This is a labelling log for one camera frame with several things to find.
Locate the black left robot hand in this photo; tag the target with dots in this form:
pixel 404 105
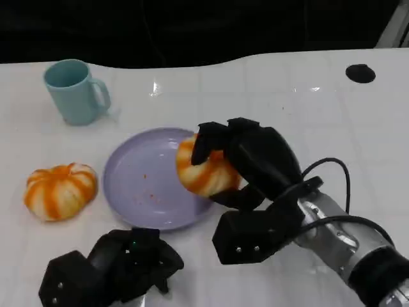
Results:
pixel 137 259

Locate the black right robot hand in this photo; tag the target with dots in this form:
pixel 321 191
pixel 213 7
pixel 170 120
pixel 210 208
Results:
pixel 265 163

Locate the orange white toy bread roll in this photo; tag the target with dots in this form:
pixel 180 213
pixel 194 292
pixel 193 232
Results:
pixel 60 192
pixel 204 174

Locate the lilac plate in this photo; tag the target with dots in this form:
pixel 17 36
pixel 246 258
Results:
pixel 143 179

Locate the black round table grommet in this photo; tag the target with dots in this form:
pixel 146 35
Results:
pixel 360 73

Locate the pale green mug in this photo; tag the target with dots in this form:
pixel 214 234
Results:
pixel 72 97

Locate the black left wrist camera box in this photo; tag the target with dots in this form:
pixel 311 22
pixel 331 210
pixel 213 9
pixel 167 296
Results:
pixel 72 279

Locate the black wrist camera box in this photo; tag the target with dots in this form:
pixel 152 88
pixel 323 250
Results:
pixel 252 235
pixel 72 279

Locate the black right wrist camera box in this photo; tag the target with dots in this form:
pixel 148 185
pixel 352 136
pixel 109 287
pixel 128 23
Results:
pixel 252 235

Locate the grey metal frame post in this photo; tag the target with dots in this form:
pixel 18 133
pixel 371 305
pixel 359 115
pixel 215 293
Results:
pixel 395 27

